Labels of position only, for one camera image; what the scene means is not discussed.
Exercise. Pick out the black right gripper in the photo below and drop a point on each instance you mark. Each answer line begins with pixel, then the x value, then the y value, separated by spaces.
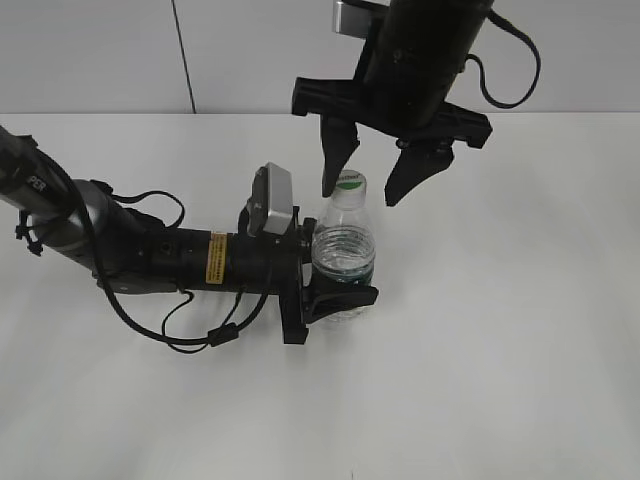
pixel 399 88

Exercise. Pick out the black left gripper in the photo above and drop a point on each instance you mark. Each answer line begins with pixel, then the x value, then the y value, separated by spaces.
pixel 269 264

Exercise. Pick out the clear Cestbon water bottle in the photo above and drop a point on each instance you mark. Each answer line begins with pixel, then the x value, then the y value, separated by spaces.
pixel 343 246

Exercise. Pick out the white green bottle cap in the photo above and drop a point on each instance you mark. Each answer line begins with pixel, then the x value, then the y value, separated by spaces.
pixel 350 190

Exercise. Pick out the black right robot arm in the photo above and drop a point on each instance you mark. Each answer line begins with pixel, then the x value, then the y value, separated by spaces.
pixel 437 21

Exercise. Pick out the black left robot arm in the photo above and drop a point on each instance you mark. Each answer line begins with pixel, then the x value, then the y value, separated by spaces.
pixel 132 253

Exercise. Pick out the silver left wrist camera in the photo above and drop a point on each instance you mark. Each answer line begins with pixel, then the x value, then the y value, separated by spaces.
pixel 270 206

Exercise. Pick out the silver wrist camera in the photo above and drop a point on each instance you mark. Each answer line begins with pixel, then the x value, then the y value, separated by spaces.
pixel 354 18
pixel 270 206

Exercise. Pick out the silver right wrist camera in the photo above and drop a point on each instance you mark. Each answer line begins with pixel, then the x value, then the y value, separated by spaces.
pixel 354 18

